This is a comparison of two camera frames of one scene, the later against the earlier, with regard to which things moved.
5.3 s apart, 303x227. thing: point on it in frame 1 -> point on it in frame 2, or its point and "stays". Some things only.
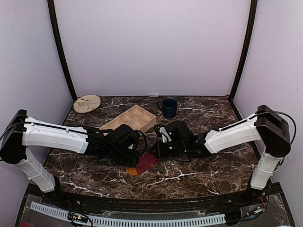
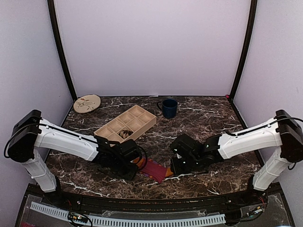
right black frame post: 251,21 stays
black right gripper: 160,148 -> 178,165
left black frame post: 57,37 stays
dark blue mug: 169,107 stays
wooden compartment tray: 136,116 stays
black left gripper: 132,160 -> 129,172
